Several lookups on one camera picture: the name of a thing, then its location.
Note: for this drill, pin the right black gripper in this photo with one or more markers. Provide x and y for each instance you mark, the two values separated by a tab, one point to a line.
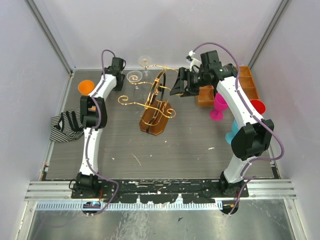
184	74

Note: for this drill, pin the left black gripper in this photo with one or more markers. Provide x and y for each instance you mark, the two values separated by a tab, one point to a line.
120	86

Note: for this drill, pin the clear wine glass front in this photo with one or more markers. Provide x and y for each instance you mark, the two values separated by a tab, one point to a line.
134	77

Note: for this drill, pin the clear wine glass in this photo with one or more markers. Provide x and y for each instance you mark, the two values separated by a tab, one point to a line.
134	77
145	61

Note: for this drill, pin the clear wine glass back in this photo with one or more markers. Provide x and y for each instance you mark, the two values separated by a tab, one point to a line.
145	61

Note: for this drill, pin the wooden compartment tray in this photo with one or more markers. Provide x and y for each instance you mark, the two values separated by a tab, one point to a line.
246	80

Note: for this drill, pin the orange wine glass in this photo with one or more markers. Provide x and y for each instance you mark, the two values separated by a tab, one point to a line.
85	87

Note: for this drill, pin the gold wire wine glass rack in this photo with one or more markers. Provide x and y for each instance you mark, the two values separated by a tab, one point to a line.
156	110

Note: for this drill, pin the pink wine glass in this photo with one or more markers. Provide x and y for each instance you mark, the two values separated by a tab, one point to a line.
220	105

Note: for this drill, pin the blue wine glass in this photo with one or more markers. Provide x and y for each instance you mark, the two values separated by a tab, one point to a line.
234	130

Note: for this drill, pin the striped black white cloth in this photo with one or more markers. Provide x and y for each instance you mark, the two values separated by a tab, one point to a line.
66	127

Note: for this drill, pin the red wine glass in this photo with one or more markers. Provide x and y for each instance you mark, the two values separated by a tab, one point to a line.
259	106

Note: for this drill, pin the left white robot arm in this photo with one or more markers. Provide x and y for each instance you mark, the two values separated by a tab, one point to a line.
93	116

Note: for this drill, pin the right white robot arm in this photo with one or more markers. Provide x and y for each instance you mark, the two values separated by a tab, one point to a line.
255	132

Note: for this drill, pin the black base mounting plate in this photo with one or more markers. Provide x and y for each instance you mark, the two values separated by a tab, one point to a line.
158	191

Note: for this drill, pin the white slotted cable duct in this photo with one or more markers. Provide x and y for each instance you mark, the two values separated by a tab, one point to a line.
95	206

